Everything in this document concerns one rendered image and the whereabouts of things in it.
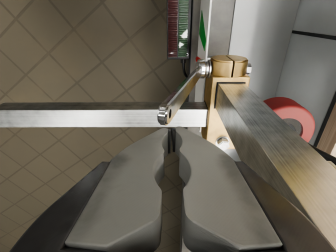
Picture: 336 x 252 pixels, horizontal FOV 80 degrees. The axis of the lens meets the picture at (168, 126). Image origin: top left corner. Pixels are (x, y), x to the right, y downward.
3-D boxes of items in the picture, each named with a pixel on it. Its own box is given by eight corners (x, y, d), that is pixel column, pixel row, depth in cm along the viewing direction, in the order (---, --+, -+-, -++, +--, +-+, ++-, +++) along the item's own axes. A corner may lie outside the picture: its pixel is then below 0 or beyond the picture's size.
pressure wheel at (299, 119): (227, 122, 38) (248, 161, 28) (233, 79, 34) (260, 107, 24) (270, 121, 38) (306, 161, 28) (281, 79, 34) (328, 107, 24)
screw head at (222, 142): (214, 147, 32) (216, 151, 31) (216, 135, 31) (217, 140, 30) (228, 147, 32) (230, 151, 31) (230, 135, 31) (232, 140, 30)
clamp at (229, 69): (200, 133, 36) (205, 149, 32) (207, 54, 30) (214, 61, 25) (232, 133, 36) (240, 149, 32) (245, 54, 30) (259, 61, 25)
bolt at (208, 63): (187, 64, 41) (196, 79, 28) (188, 51, 40) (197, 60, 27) (197, 64, 41) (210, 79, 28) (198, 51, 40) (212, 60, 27)
